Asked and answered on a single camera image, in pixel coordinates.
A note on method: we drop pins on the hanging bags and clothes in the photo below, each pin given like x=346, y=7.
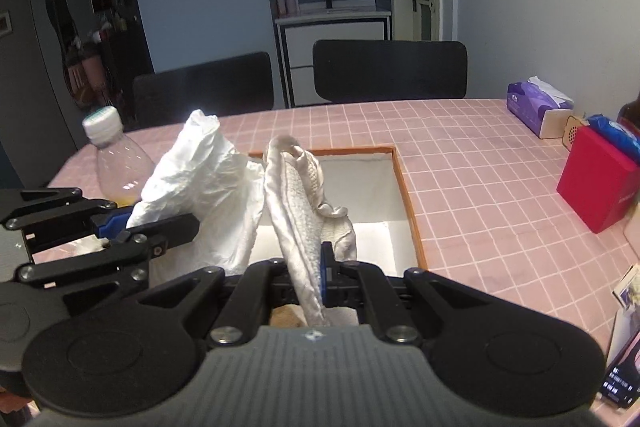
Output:
x=97, y=67

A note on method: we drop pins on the red box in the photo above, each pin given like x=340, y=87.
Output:
x=598, y=181

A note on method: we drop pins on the small wooden speaker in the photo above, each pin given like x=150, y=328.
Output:
x=573, y=125

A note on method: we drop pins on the right black chair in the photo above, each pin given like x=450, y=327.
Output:
x=396, y=70

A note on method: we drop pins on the orange cardboard box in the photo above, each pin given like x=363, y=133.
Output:
x=368, y=181

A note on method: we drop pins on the clear plastic water bottle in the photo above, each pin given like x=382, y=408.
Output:
x=122, y=167

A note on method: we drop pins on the white paper towel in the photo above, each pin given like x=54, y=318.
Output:
x=205, y=175

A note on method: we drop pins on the brown plush toy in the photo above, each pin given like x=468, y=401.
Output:
x=287, y=317

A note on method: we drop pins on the purple tissue pack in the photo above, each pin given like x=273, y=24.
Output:
x=541, y=107

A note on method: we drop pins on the blue packet on red box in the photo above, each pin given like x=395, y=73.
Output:
x=615, y=133

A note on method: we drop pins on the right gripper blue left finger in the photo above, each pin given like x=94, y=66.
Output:
x=246, y=304

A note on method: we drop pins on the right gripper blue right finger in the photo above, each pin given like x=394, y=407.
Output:
x=380, y=301

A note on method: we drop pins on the small framed picture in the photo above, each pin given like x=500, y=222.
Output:
x=5, y=24

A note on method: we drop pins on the brown glass bottle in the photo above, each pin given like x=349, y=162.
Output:
x=629, y=117

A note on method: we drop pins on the black chair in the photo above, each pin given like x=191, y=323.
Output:
x=396, y=70
x=231, y=86

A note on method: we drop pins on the left black chair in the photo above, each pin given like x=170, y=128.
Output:
x=231, y=86

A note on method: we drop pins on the smartphone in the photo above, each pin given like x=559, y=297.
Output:
x=621, y=382

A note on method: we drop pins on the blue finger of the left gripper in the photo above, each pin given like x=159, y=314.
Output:
x=176, y=231

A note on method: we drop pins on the cream white cloth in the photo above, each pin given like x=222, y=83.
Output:
x=303, y=220

